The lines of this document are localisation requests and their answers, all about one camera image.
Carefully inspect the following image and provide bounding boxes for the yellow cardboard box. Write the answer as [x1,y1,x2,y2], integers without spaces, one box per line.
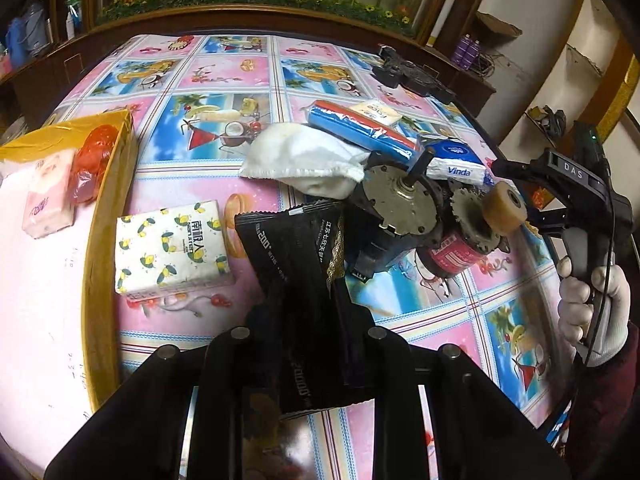
[0,109,140,466]

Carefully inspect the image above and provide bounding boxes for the white rolled paper tube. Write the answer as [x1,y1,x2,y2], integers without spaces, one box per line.
[434,0,472,47]

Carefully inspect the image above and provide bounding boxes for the white cloth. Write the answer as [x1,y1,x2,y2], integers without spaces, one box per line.
[239,124,367,200]

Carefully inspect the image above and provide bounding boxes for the black snack packet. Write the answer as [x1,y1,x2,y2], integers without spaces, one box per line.
[234,199,377,417]

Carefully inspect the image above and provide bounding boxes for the tan rubber wheel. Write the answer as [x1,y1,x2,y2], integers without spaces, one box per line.
[482,182,528,236]

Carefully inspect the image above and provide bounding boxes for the large grey electric motor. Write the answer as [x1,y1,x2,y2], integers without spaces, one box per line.
[345,147,451,281]

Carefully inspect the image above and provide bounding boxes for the blue plastic bottle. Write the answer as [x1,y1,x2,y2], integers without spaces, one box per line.
[5,15,28,68]

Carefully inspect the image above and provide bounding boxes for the pink tissue pack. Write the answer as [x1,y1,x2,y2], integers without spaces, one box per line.
[21,157,77,239]

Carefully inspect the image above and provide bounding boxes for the blue red packaged cloth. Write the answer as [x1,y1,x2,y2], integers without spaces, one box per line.
[306,100,418,161]

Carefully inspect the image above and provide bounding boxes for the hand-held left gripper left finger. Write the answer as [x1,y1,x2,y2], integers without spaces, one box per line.
[44,326,282,480]

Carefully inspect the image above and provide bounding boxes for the white spray bottle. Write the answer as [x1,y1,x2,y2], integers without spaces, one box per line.
[64,0,82,41]

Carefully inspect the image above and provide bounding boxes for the lemon print tissue pack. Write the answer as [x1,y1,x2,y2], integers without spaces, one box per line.
[114,200,236,303]

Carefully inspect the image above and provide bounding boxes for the red plastic bag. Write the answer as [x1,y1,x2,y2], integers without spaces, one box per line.
[67,125,121,206]

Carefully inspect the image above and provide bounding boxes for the black electronic device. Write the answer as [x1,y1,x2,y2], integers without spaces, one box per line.
[371,45,456,103]

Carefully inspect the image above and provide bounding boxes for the person's right forearm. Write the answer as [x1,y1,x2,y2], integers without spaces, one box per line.
[560,322,640,466]

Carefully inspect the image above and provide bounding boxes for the brown framed wall shelf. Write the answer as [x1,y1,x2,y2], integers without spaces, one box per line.
[430,0,640,171]

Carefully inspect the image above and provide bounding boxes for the small white tissue packet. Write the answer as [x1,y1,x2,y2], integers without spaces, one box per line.
[350,100,403,127]

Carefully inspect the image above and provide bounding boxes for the blue white tissue pack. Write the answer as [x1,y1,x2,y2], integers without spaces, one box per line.
[417,135,496,186]

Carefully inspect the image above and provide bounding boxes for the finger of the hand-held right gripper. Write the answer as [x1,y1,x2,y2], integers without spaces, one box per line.
[491,159,551,184]
[525,211,568,239]

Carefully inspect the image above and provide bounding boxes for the red label electric motor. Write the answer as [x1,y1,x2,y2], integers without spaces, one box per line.
[417,180,506,278]

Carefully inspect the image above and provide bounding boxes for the person's right hand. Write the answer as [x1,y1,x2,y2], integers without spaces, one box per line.
[556,256,632,368]

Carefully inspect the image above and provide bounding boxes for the dark tangled cables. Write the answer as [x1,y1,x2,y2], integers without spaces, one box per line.
[531,105,568,137]

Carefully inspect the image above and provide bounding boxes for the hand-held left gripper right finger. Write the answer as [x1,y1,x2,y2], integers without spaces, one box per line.
[344,326,572,480]

